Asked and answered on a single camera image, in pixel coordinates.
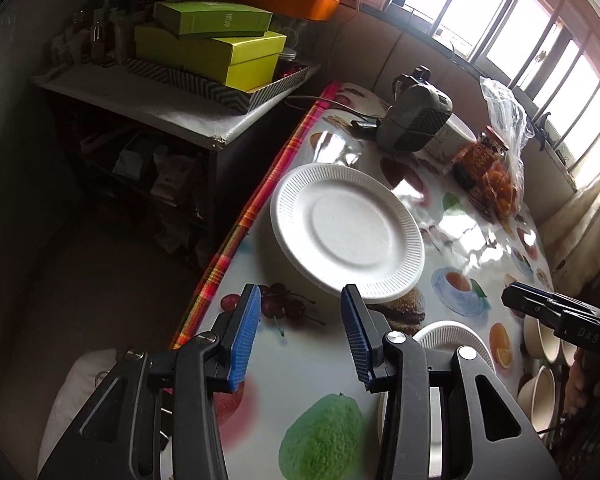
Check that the zigzag patterned tray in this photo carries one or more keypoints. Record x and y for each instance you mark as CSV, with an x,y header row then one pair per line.
x,y
220,92

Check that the large green box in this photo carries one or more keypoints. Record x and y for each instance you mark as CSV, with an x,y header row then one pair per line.
x,y
215,55

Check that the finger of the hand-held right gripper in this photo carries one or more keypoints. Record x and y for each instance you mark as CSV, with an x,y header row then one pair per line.
x,y
577,332
532,296

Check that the small green box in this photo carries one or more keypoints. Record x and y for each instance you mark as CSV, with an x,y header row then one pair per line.
x,y
212,17

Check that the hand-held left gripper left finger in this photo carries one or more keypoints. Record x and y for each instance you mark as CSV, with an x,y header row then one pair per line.
x,y
246,330

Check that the beige paper bowl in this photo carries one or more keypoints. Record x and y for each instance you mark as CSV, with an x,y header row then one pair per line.
x,y
545,340
540,395

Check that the grey portable radio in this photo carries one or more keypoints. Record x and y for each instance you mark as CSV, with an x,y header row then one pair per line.
x,y
412,115

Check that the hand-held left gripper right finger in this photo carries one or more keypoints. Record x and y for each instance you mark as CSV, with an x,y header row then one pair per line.
x,y
356,340

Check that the fruit print tablecloth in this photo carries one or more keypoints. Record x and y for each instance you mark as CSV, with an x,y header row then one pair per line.
x,y
300,360

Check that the cluster of small bottles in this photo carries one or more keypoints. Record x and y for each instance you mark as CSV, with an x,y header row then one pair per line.
x,y
92,35

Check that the beige printed curtain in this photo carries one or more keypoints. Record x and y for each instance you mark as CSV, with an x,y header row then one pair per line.
x,y
580,210

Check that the white side table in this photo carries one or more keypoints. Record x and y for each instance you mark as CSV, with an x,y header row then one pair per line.
x,y
140,105

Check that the plastic bag of oranges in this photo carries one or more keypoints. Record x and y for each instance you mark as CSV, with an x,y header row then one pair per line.
x,y
505,180

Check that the small black device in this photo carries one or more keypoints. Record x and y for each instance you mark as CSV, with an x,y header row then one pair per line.
x,y
365,124

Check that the window frame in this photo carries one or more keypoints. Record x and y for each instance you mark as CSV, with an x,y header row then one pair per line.
x,y
530,30

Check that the white pot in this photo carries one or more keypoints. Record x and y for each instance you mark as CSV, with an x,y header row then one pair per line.
x,y
455,137

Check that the red label jar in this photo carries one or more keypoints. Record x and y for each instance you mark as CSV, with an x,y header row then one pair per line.
x,y
475,162

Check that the white pillow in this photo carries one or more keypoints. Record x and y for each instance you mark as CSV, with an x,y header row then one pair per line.
x,y
75,400

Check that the small white paper plate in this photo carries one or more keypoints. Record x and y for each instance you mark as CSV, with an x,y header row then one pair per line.
x,y
450,340

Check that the large white paper plate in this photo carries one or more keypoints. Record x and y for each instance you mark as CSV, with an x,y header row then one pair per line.
x,y
347,230

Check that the person's right hand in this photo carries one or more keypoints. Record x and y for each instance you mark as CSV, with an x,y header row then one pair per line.
x,y
579,385

